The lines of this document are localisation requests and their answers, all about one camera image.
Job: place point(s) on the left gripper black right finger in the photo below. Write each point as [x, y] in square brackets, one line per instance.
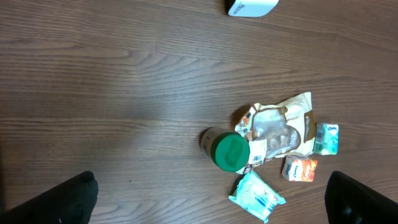
[348, 201]

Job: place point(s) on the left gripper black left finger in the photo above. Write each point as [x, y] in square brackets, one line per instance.
[72, 202]

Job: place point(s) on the orange tissue pack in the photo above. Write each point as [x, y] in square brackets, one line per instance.
[299, 169]

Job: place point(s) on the small teal tissue pack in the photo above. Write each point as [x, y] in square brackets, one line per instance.
[327, 139]

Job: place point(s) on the beige brown snack pouch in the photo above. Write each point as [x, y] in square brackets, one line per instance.
[274, 131]

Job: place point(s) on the teal wet wipes pack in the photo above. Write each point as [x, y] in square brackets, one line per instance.
[256, 197]

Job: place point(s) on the green lid jar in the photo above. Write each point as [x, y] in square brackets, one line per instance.
[227, 149]

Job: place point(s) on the white barcode scanner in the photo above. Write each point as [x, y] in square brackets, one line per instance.
[251, 8]

